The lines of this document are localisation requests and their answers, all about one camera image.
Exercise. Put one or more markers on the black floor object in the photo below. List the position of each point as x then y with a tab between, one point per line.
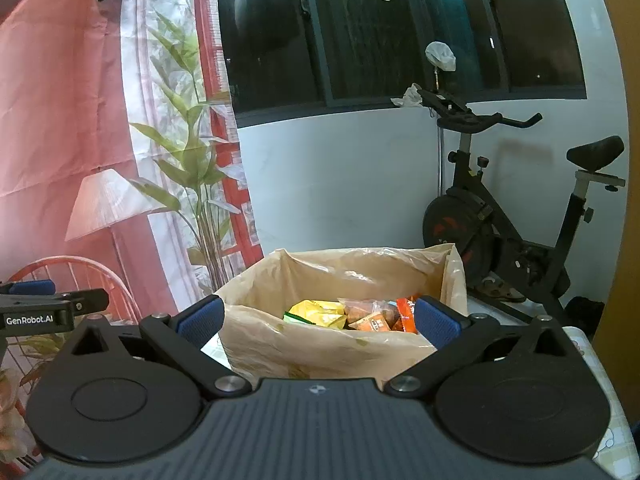
586	316

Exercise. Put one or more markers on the checked tablecloth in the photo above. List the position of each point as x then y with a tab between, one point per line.
620	435

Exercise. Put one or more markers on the clear packet of brown biscuits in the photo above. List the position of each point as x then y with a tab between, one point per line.
357	307

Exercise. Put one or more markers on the brown sandals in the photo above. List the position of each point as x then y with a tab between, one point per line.
500	291

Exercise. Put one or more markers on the thin metal pole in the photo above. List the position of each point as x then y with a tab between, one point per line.
440	160

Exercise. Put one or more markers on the yellow red snack packet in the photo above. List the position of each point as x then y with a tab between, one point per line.
317	314

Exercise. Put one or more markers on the crumpled white cloth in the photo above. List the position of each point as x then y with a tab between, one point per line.
409	96

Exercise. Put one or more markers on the dark window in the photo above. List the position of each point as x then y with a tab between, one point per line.
350	35

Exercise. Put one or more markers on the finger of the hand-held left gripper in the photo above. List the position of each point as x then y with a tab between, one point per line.
32	287
85	301

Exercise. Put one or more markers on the white plastic bag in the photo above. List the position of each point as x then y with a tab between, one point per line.
441	55

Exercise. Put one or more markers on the plastic-lined cardboard box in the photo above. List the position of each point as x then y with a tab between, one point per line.
300	355

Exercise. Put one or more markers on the black exercise bike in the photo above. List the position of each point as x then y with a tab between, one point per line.
480	230

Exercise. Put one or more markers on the small orange snack packet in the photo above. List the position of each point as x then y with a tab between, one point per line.
376	324

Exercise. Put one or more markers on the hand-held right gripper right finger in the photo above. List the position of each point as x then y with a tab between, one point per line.
437	324

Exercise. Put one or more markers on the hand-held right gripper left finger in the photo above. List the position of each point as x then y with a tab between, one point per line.
202	320

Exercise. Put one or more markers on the printed backdrop cloth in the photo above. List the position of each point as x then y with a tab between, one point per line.
60	110

